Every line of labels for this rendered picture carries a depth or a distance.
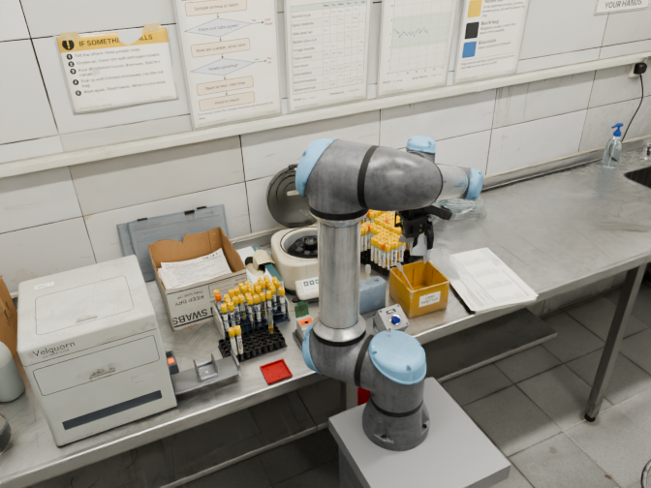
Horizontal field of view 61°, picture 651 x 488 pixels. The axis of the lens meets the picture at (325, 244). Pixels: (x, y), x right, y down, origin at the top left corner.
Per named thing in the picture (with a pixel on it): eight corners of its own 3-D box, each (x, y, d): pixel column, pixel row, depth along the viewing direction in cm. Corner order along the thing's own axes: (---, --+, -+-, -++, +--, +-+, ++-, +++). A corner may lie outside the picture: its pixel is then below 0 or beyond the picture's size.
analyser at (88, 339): (56, 449, 128) (15, 350, 112) (51, 373, 149) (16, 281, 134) (189, 404, 139) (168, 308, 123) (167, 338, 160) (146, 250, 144)
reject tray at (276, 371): (267, 384, 143) (267, 382, 143) (259, 368, 149) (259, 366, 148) (293, 377, 146) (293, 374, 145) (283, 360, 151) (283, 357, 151)
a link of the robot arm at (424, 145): (400, 142, 141) (412, 132, 148) (399, 182, 147) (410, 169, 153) (430, 147, 138) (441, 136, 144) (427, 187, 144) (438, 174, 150)
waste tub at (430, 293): (409, 320, 164) (410, 292, 159) (387, 294, 175) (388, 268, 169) (448, 308, 168) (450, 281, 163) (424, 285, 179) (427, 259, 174)
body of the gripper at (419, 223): (393, 228, 159) (394, 191, 153) (419, 223, 161) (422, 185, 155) (406, 241, 153) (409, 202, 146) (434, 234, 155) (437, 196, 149)
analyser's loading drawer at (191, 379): (161, 403, 136) (157, 388, 134) (156, 385, 142) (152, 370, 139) (241, 376, 143) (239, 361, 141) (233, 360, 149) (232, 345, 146)
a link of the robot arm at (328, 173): (358, 401, 119) (364, 156, 93) (298, 379, 125) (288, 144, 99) (381, 367, 128) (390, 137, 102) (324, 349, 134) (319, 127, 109)
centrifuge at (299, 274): (288, 308, 170) (285, 275, 164) (269, 258, 195) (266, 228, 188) (362, 293, 176) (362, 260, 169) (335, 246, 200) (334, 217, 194)
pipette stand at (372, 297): (358, 321, 164) (358, 294, 159) (347, 309, 169) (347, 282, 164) (387, 312, 168) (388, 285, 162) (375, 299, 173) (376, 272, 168)
